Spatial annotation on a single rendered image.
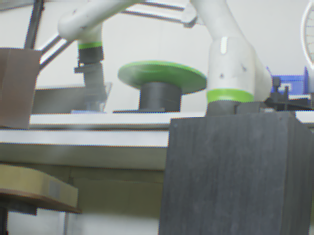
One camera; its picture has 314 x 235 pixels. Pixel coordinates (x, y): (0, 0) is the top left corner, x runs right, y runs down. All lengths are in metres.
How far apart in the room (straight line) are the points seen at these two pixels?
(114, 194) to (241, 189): 1.68
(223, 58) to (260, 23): 1.46
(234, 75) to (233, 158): 0.25
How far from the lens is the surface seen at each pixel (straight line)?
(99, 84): 1.89
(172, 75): 1.71
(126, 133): 1.81
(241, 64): 1.38
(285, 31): 2.78
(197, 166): 1.26
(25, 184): 1.25
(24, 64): 1.26
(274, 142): 1.18
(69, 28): 1.75
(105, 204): 2.83
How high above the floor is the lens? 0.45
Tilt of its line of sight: 15 degrees up
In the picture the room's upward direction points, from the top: 6 degrees clockwise
